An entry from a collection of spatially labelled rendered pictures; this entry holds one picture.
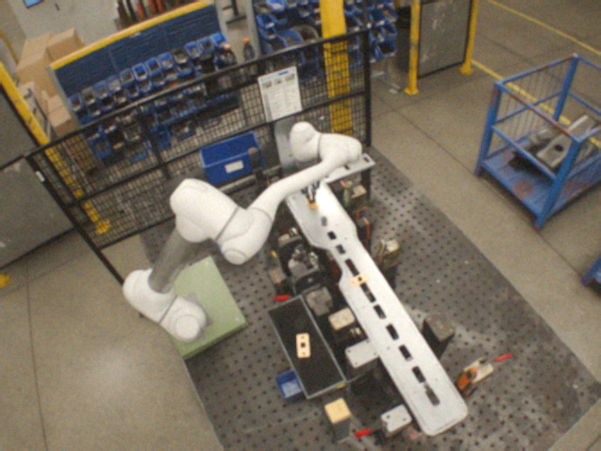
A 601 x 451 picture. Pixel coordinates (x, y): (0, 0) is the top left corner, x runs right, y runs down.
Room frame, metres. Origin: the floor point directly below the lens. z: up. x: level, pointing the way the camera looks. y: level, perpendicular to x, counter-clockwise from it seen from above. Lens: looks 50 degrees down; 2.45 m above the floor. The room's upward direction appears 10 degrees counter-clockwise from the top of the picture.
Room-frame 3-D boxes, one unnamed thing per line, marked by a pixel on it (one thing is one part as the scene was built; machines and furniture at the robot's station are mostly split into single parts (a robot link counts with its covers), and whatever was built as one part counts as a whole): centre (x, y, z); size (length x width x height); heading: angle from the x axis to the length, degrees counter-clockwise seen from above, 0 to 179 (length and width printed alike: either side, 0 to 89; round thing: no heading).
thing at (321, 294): (0.78, -0.02, 0.89); 0.13 x 0.11 x 0.38; 106
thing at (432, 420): (0.85, -0.21, 1.00); 1.38 x 0.22 x 0.02; 16
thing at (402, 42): (4.22, -1.70, 0.36); 0.50 x 0.50 x 0.73
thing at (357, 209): (1.31, -0.29, 0.87); 0.12 x 0.09 x 0.35; 106
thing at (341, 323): (0.67, -0.09, 0.89); 0.13 x 0.11 x 0.38; 106
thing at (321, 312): (0.72, -0.02, 0.90); 0.05 x 0.05 x 0.40; 16
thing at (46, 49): (5.07, 2.89, 0.52); 1.20 x 0.80 x 1.05; 17
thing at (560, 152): (2.09, -2.28, 0.47); 1.20 x 0.80 x 0.95; 109
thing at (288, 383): (0.54, 0.17, 0.74); 0.11 x 0.10 x 0.09; 16
